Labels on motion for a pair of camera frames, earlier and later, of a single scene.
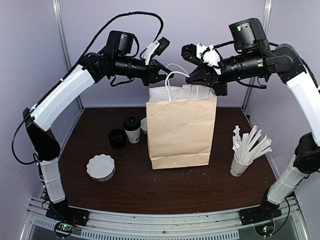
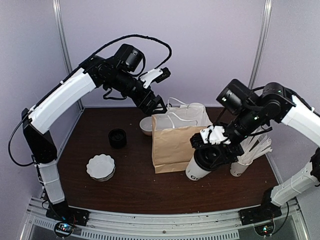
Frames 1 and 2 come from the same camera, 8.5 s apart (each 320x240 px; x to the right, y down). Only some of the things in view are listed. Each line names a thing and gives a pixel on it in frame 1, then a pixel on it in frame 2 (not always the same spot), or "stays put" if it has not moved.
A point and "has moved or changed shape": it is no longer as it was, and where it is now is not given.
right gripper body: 221,88 to 228,154
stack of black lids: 117,138 stays put
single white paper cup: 133,136 to 194,172
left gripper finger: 162,77 to 161,104
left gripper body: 147,78 to 140,102
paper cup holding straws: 237,168 stays put
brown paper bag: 181,123 has moved or changed shape
